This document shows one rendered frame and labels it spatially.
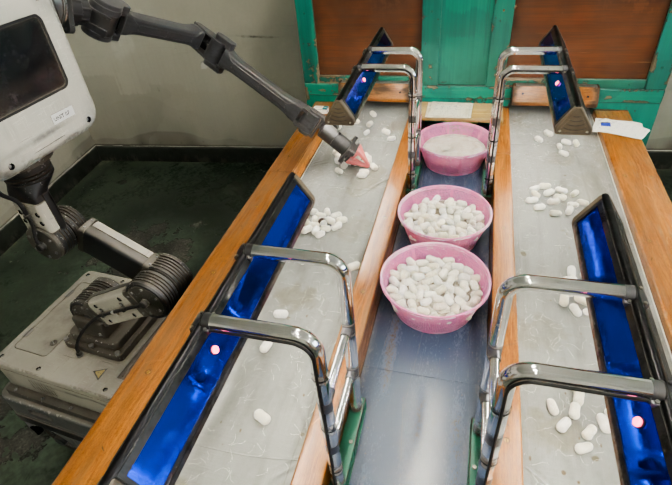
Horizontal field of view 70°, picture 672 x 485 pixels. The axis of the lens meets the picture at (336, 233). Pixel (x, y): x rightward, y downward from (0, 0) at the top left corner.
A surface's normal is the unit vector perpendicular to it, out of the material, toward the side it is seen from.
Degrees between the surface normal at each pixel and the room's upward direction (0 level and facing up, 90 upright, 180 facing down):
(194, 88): 90
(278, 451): 0
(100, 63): 90
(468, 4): 90
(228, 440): 0
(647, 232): 0
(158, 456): 58
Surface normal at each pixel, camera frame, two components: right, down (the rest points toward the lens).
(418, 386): -0.08, -0.78
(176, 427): 0.77, -0.34
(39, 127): 0.94, 0.15
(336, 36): -0.25, 0.62
